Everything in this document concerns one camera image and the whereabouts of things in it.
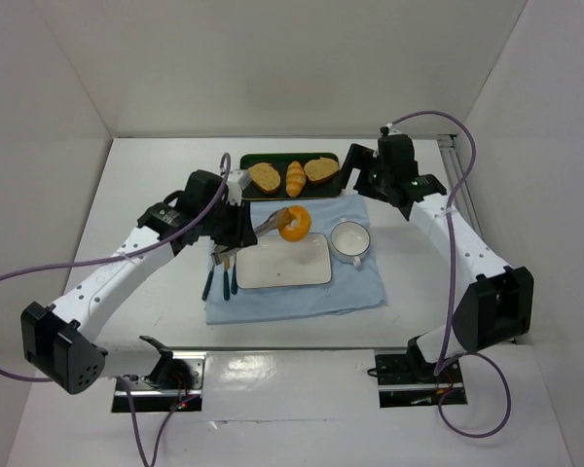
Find dark green serving tray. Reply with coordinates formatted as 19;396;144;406
239;153;341;201

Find white rectangular plate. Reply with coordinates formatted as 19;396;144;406
237;233;332;290

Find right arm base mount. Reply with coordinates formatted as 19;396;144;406
366;353;467;409

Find light blue cloth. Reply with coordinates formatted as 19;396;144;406
205;195;386;325

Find gold spoon green handle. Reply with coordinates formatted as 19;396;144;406
230;255;238;295

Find small golden bread roll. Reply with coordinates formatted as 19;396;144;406
285;161;307;198

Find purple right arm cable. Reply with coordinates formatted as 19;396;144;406
383;110;513;438

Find gold fork green handle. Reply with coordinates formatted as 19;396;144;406
201;264;216;302

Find right bread slice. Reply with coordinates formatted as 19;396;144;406
304;157;340;184

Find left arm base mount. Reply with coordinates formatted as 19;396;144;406
102;347;206;413

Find metal serving tongs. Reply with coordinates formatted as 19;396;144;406
210;208;294;266

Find white bowl with handles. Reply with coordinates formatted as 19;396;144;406
330;221;371;269

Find left bread slice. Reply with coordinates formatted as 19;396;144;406
248;162;281;195

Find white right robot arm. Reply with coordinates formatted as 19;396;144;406
335;132;534;379

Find aluminium rail right side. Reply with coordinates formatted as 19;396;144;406
438;134;482;234

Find orange bagel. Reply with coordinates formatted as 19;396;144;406
277;205;311;242

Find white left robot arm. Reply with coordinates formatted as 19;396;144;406
20;170;257;395

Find bread slice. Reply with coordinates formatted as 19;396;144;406
248;162;281;195
304;157;340;184

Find gold knife green handle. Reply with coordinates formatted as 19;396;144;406
223;257;231;301

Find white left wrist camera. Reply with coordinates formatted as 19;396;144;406
226;169;251;206

